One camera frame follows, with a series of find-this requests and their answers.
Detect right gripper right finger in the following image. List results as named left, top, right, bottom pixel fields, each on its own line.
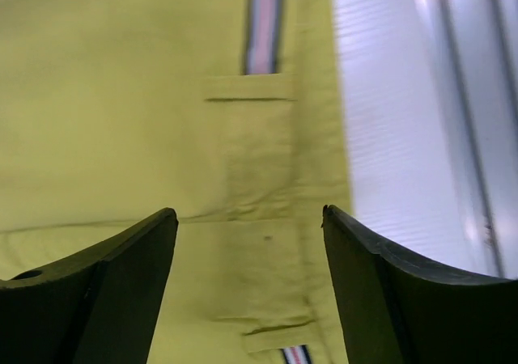
left=322, top=205, right=517, bottom=364

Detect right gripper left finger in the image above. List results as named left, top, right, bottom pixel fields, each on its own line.
left=1, top=208, right=178, bottom=364

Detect yellow trousers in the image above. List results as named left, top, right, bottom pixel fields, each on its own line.
left=1, top=0, right=350, bottom=363

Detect aluminium rail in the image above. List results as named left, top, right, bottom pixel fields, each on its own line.
left=438, top=0, right=517, bottom=278

